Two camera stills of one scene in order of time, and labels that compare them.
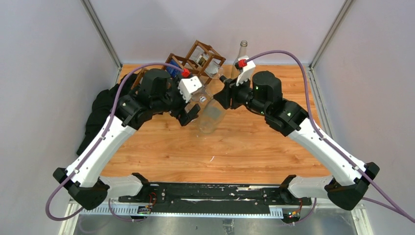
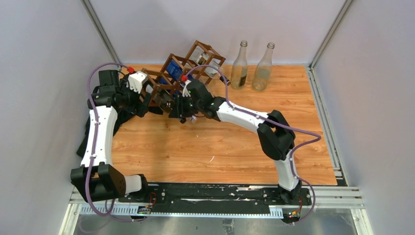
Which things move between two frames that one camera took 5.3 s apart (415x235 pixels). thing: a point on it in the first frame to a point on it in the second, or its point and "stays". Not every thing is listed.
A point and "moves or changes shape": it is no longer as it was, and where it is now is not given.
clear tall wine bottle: x=212 y=113 moves or changes shape
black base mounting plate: x=210 y=197 stays
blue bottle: x=173 y=72 stays
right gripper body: x=242 y=94 to x=186 y=107
